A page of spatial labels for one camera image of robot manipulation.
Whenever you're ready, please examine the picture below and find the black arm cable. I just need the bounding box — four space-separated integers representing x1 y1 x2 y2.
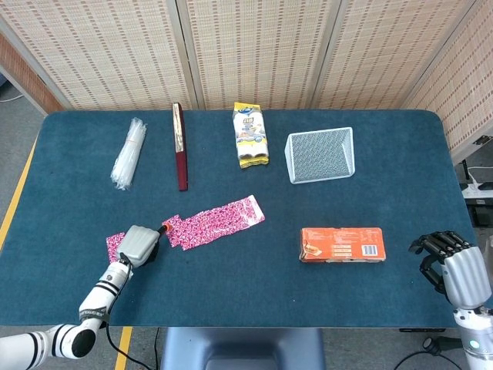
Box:
104 322 163 370

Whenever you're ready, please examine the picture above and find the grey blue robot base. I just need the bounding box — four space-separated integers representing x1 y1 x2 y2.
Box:
159 327 325 370

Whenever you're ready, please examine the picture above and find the black floor cable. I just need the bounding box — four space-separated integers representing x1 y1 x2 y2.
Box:
392 335 465 370

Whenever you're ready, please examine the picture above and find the woven bamboo screen panel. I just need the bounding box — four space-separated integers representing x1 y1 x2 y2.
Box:
0 32 65 116
176 0 343 111
310 0 482 111
0 0 201 112
404 22 493 167

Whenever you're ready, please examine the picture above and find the teal felt table cover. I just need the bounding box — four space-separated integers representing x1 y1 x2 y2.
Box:
0 109 478 329

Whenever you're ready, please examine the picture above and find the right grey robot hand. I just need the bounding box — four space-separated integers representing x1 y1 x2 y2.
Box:
408 230 492 311

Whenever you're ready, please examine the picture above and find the clear plastic bag bundle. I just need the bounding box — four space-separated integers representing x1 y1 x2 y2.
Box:
109 117 148 191

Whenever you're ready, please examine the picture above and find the yellow floor tape line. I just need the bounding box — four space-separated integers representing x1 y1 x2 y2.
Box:
0 134 39 251

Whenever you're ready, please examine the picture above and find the white wire mesh basket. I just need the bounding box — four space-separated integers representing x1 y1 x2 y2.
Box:
284 126 354 185

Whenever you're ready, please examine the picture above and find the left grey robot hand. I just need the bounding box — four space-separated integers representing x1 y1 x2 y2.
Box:
116 224 173 268

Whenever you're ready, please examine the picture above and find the pink patterned snack packet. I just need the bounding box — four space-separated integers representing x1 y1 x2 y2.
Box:
161 194 267 252

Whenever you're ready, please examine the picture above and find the orange cardboard snack box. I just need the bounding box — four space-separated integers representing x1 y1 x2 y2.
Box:
299 227 387 264

